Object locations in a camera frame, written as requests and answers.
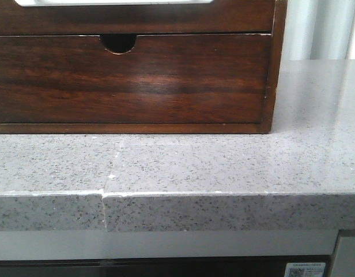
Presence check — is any dark appliance under counter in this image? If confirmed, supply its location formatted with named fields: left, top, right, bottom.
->
left=0, top=255, right=331, bottom=276

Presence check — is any dark wooden drawer cabinet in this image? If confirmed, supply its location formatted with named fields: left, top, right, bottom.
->
left=0, top=1, right=287, bottom=134

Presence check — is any wooden drawer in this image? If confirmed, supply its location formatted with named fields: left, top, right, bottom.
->
left=0, top=34, right=271, bottom=123
left=0, top=1, right=275, bottom=35

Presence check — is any white QR code sticker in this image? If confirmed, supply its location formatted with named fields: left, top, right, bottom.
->
left=284, top=263, right=326, bottom=277

